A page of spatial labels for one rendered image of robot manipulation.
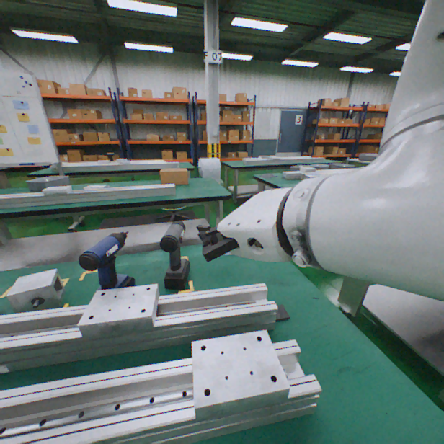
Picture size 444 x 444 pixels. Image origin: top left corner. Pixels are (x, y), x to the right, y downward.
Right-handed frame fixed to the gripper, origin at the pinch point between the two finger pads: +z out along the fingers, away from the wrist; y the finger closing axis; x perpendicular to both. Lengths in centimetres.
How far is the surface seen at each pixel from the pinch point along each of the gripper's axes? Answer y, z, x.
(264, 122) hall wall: 876, 778, 18
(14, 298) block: -47, 51, 1
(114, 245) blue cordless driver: -17.4, 40.7, 0.1
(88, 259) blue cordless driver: -24.2, 35.6, 1.3
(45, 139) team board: -17, 295, 118
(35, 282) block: -42, 53, 2
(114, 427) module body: -31.9, 6.3, -19.2
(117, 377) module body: -29.7, 13.5, -17.6
